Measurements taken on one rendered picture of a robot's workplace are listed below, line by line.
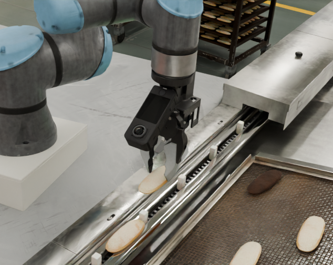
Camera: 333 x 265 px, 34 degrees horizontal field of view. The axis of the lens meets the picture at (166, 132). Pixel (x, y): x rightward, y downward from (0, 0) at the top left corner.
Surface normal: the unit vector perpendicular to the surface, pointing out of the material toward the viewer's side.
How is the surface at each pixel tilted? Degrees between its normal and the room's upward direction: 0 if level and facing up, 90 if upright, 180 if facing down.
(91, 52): 73
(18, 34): 8
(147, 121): 30
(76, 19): 100
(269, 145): 0
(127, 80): 0
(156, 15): 90
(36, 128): 68
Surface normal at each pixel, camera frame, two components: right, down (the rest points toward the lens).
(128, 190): 0.07, -0.85
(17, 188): -0.37, 0.46
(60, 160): 0.92, 0.26
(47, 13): -0.76, 0.27
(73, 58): 0.62, 0.14
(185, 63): 0.49, 0.49
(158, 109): -0.20, -0.52
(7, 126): -0.11, 0.18
